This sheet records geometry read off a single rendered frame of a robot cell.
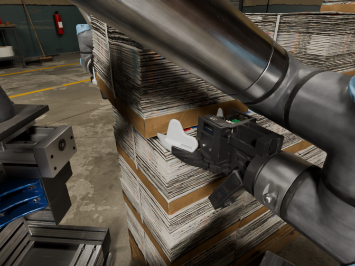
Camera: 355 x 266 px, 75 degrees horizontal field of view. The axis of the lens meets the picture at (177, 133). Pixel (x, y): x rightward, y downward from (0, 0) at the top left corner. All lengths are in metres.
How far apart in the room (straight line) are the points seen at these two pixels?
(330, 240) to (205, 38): 0.22
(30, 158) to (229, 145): 0.50
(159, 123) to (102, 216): 1.12
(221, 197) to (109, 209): 1.22
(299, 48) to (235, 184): 0.66
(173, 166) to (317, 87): 0.36
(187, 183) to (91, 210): 1.05
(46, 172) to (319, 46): 0.87
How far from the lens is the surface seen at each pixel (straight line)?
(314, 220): 0.28
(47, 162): 0.67
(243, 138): 0.34
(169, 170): 0.54
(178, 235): 0.70
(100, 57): 0.70
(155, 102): 0.46
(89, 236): 1.14
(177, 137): 0.39
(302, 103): 0.26
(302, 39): 0.92
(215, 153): 0.34
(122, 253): 1.33
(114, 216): 1.51
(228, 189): 0.37
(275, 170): 0.29
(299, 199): 0.28
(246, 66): 0.24
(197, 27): 0.21
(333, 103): 0.24
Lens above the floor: 1.06
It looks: 27 degrees down
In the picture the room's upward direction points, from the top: straight up
